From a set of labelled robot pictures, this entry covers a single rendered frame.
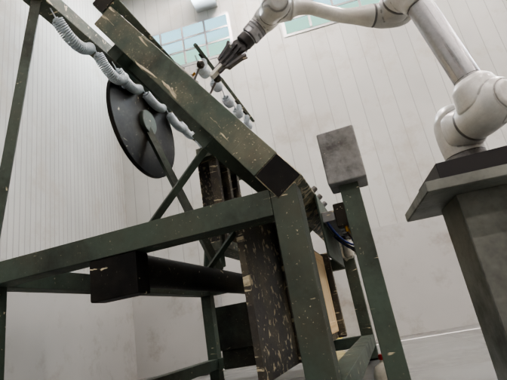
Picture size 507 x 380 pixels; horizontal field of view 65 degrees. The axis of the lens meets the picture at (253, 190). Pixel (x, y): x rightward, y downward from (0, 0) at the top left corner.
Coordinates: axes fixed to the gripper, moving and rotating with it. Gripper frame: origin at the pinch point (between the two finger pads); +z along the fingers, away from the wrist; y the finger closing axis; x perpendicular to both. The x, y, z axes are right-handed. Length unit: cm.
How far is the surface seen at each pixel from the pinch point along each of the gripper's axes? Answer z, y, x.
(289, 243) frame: 30, 82, -19
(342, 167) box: 1, 77, -19
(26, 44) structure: 52, -82, -17
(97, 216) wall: 199, -205, 273
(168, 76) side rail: 16.7, 0.2, -19.2
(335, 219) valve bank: 13, 80, 9
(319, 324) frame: 40, 105, -19
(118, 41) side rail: 20.2, -33.9, -19.2
